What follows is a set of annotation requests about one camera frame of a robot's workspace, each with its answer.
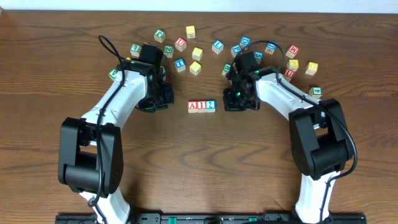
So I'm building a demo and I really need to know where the blue 2 block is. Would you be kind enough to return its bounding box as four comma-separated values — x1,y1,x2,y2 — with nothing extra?
206,100,216,113

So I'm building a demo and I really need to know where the red A block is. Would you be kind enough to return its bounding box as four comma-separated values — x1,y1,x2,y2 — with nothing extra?
188,101,198,113

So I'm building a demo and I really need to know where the red I block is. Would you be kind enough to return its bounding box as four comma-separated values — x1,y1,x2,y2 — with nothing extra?
197,101,206,113

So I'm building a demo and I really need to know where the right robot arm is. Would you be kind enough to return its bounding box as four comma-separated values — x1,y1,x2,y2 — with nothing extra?
223,52,357,223

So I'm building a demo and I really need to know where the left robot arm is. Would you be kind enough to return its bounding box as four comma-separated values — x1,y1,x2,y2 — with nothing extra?
55,44,174,223

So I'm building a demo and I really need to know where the green R block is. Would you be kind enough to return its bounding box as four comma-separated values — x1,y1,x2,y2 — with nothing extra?
222,63,231,76

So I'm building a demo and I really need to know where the blue T block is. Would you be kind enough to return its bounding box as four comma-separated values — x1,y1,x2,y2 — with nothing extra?
174,58,186,72

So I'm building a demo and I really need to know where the yellow S block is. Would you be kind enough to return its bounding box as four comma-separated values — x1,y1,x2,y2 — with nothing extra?
190,61,202,75

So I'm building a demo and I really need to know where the green Z block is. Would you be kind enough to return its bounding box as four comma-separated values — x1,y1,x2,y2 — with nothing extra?
164,45,174,58

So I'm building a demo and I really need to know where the blue 5 block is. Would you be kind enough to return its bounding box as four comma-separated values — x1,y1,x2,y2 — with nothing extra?
254,51,264,64

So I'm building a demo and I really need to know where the blue P block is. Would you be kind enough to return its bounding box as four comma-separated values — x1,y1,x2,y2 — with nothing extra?
231,45,242,57

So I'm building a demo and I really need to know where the green 7 block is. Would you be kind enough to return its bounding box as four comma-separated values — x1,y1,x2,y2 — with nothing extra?
130,43,142,57

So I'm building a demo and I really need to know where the green V block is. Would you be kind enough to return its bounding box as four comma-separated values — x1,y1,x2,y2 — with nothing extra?
108,68,118,80

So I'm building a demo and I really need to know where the red U block left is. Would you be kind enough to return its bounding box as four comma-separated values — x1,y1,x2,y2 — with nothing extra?
175,37,187,52

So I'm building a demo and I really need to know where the red u block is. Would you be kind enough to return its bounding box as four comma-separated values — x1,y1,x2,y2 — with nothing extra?
283,68,295,82
175,37,187,52

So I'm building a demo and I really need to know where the yellow C block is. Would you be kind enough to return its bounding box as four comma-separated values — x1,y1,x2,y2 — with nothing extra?
192,47,203,61

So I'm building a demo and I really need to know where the blue L block upper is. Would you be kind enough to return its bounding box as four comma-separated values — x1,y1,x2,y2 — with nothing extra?
212,40,224,54

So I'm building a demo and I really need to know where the red U block right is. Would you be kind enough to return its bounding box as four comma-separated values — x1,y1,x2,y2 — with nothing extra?
283,68,295,82

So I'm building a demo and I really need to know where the blue D block left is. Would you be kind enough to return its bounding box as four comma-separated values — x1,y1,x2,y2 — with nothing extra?
239,36,251,49

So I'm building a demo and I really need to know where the blue d block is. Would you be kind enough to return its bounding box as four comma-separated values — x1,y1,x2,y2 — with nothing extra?
265,43,277,55
239,36,251,49

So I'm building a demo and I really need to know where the green J block top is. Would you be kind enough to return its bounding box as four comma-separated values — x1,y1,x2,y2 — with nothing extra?
154,29,166,43

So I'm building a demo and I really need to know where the blue D block right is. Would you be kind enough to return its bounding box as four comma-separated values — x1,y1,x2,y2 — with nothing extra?
265,43,277,55

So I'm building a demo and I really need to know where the yellow K block right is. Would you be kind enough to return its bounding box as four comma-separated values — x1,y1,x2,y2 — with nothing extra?
287,59,299,72

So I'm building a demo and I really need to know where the yellow block top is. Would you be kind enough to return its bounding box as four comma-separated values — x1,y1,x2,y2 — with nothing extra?
186,26,196,39

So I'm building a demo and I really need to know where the red M block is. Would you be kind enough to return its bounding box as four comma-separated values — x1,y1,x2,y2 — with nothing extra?
285,45,300,59

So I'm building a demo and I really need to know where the green 4 block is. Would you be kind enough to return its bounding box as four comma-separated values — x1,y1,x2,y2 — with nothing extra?
308,86,323,98

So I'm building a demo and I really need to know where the yellow G block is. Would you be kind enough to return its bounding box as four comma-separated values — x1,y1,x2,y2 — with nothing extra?
305,62,318,75

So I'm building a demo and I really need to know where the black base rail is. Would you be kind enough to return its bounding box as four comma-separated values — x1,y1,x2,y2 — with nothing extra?
55,212,368,224

